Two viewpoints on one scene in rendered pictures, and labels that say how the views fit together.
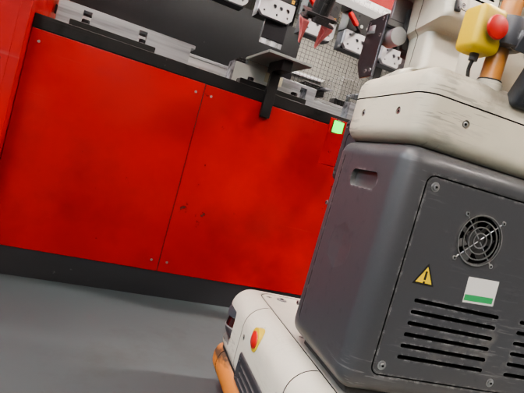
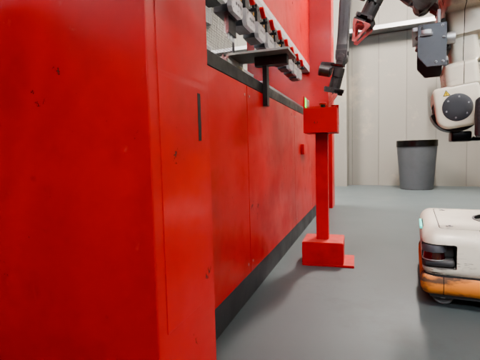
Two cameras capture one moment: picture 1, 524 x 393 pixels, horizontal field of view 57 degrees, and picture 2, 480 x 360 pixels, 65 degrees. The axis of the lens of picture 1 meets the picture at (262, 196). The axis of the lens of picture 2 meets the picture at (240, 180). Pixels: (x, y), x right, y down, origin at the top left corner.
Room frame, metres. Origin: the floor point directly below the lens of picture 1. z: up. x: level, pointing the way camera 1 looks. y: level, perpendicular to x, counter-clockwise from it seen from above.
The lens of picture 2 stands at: (0.87, 1.43, 0.57)
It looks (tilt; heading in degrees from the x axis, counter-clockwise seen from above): 4 degrees down; 311
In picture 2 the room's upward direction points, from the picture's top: 1 degrees counter-clockwise
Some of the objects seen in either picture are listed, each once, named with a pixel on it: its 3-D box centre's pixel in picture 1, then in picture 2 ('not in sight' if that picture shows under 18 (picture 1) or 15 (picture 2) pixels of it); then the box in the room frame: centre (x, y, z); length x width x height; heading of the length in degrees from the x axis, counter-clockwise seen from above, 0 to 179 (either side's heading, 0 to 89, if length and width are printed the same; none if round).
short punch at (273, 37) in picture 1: (272, 34); (230, 29); (2.04, 0.14, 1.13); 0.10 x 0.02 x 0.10; 112
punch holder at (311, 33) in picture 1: (317, 19); (242, 13); (2.11, -0.03, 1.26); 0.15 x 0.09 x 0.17; 112
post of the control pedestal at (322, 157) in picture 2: not in sight; (322, 186); (1.83, -0.30, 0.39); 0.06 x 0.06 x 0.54; 24
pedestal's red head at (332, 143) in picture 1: (357, 148); (321, 115); (1.83, -0.30, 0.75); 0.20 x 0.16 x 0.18; 114
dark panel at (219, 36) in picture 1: (192, 34); not in sight; (2.43, 0.55, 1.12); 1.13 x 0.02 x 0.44; 112
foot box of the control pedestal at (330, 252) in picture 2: not in sight; (328, 249); (1.80, -0.31, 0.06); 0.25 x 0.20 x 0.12; 24
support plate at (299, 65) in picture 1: (277, 61); (262, 56); (1.91, 0.08, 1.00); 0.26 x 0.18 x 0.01; 22
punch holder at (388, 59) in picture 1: (392, 50); (263, 36); (2.26, -0.40, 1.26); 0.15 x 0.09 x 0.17; 112
